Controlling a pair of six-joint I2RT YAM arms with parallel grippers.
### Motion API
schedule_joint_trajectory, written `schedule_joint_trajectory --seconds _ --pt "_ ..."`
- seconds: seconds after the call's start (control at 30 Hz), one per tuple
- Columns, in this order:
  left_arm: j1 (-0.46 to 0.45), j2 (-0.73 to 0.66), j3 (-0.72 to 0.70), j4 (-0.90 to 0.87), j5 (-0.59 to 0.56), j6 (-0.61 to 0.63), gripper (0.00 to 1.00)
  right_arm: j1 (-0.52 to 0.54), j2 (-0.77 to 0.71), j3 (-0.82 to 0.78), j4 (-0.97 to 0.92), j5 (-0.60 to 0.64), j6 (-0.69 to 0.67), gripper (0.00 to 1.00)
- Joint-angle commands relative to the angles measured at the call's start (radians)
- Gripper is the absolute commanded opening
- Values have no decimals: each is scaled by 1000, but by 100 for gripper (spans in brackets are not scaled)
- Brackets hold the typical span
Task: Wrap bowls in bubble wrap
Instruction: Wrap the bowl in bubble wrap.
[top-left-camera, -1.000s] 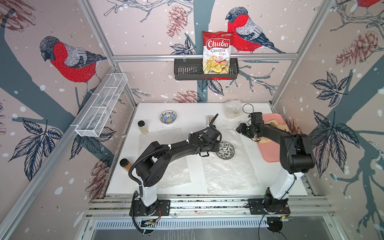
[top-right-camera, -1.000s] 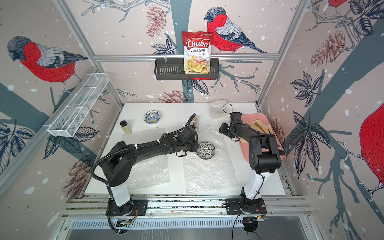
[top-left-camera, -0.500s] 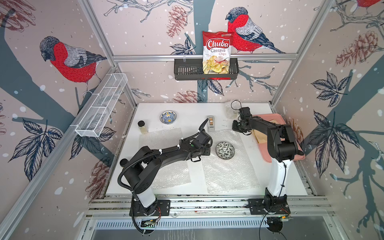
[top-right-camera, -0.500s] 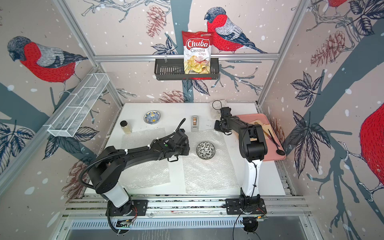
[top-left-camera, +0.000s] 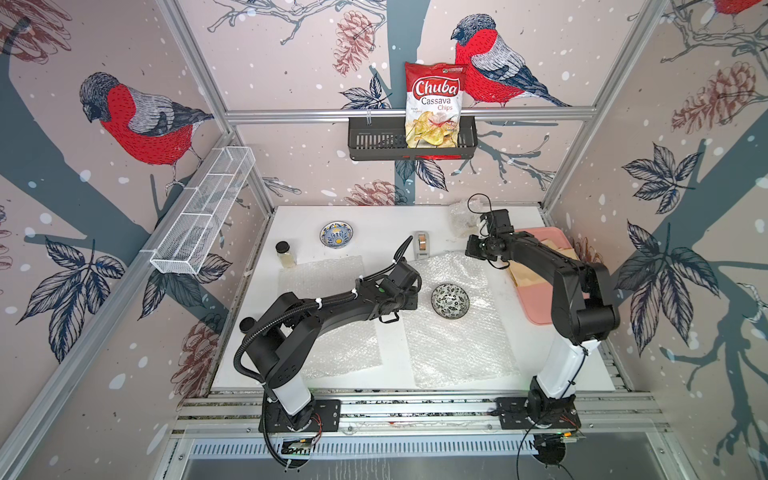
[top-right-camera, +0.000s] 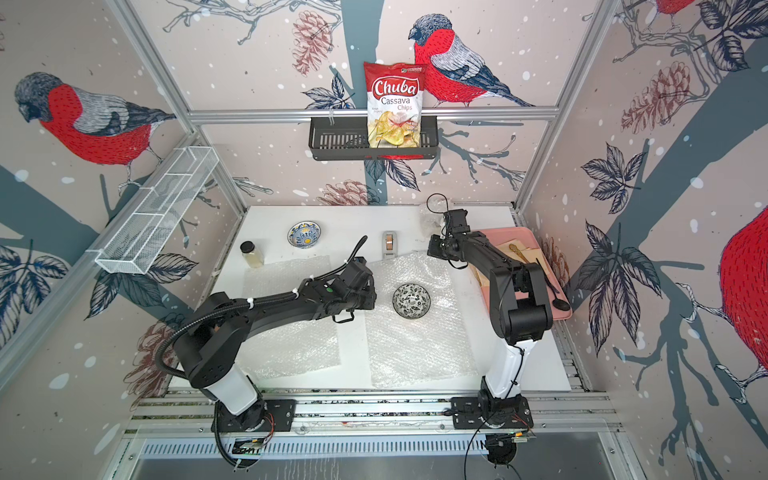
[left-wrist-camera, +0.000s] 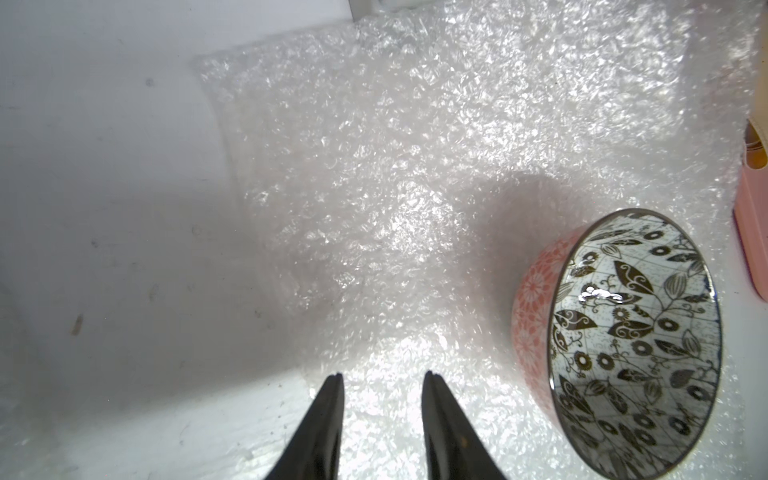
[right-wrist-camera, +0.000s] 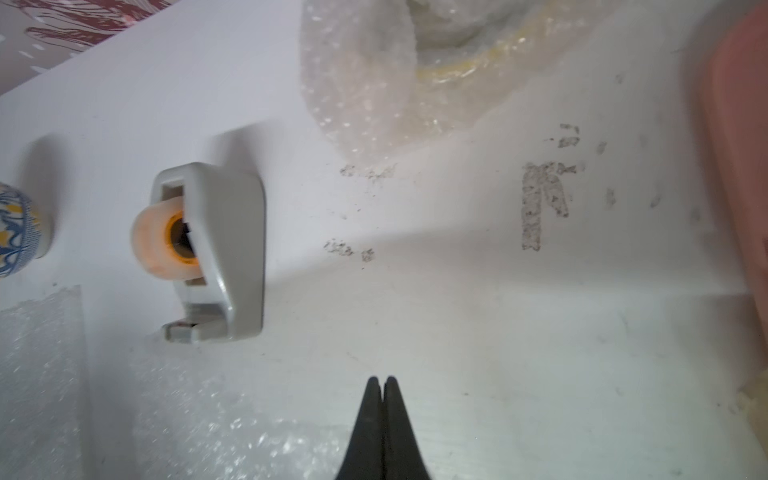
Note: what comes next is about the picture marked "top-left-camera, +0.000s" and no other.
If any red cassava chips bag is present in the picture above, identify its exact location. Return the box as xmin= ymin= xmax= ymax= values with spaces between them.
xmin=405 ymin=63 xmax=466 ymax=146

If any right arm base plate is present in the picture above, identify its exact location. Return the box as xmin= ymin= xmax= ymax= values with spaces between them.
xmin=492 ymin=395 xmax=581 ymax=430

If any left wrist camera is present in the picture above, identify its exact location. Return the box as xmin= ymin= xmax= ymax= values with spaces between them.
xmin=386 ymin=236 xmax=419 ymax=289

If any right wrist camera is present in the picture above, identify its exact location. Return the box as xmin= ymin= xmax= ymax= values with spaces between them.
xmin=480 ymin=209 xmax=515 ymax=237

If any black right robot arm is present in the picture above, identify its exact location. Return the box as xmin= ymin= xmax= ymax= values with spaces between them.
xmin=465 ymin=232 xmax=620 ymax=424

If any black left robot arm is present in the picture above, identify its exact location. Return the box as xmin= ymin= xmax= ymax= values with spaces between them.
xmin=233 ymin=268 xmax=422 ymax=431

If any black wire wall basket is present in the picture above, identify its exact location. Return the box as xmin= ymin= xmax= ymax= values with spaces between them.
xmin=347 ymin=116 xmax=478 ymax=161

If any blue yellow patterned bowl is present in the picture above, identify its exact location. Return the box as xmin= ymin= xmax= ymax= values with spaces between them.
xmin=319 ymin=221 xmax=354 ymax=249

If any pink plastic tray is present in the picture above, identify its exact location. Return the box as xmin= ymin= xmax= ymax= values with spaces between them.
xmin=515 ymin=227 xmax=574 ymax=325

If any pink floral leaf bowl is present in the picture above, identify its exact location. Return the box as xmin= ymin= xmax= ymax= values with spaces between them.
xmin=430 ymin=283 xmax=470 ymax=320

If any horizontal aluminium frame bar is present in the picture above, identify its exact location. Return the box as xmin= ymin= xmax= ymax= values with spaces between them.
xmin=224 ymin=106 xmax=598 ymax=126

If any bubble wrap sheet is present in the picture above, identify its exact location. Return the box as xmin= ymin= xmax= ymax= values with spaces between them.
xmin=448 ymin=201 xmax=480 ymax=238
xmin=278 ymin=256 xmax=383 ymax=379
xmin=403 ymin=252 xmax=520 ymax=389

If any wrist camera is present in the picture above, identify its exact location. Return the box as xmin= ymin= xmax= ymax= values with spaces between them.
xmin=480 ymin=209 xmax=515 ymax=237
xmin=386 ymin=236 xmax=419 ymax=289

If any white mesh wall shelf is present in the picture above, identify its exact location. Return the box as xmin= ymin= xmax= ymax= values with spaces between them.
xmin=150 ymin=146 xmax=255 ymax=275

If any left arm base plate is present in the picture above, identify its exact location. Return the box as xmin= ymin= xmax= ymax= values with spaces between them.
xmin=258 ymin=398 xmax=341 ymax=434

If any glass jar black lid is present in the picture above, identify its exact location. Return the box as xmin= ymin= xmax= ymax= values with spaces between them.
xmin=275 ymin=241 xmax=296 ymax=269

